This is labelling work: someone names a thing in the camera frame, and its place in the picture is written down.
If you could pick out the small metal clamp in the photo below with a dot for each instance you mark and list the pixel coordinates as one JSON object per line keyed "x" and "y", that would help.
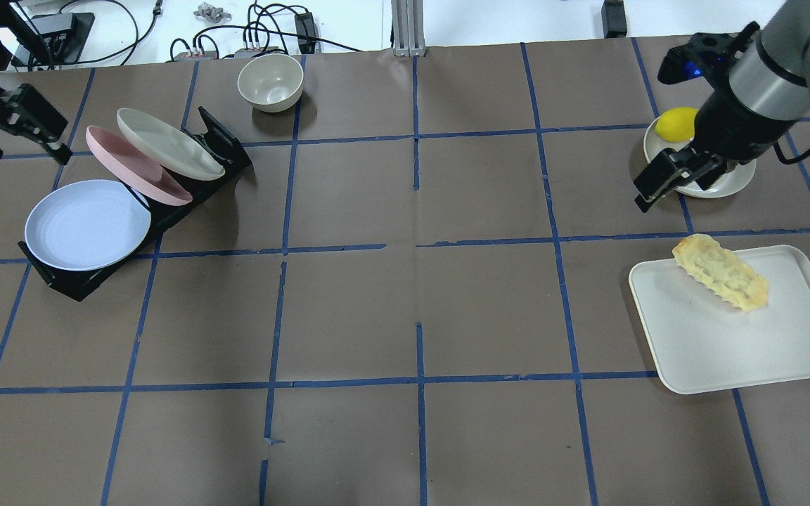
{"x": 211, "y": 13}

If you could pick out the black usb hub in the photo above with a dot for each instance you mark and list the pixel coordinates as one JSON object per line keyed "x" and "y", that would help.
{"x": 211, "y": 54}

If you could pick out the black power adapter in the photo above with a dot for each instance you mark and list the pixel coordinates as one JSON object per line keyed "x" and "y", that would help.
{"x": 306, "y": 31}

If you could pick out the cream plate with lemon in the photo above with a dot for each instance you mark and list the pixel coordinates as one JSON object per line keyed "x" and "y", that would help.
{"x": 727, "y": 184}

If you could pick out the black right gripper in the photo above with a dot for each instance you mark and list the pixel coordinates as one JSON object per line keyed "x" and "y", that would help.
{"x": 727, "y": 125}

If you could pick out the cream plate in rack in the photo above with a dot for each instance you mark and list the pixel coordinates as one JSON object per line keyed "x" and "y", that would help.
{"x": 170, "y": 147}

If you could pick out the white rectangular tray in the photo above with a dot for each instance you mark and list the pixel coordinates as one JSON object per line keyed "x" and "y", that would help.
{"x": 700, "y": 343}

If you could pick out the yellow lemon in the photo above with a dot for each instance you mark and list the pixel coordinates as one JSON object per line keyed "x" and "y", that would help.
{"x": 677, "y": 124}

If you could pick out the beige bowl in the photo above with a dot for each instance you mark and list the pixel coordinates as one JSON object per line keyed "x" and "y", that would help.
{"x": 272, "y": 82}

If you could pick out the blue plate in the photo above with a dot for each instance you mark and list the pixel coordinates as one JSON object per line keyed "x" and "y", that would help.
{"x": 87, "y": 225}

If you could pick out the aluminium frame post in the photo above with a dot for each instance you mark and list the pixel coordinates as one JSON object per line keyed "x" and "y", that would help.
{"x": 408, "y": 37}

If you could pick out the black dish rack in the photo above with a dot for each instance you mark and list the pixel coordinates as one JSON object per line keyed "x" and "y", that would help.
{"x": 221, "y": 143}

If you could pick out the pink plate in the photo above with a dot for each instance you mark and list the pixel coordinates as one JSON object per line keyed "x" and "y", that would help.
{"x": 134, "y": 168}

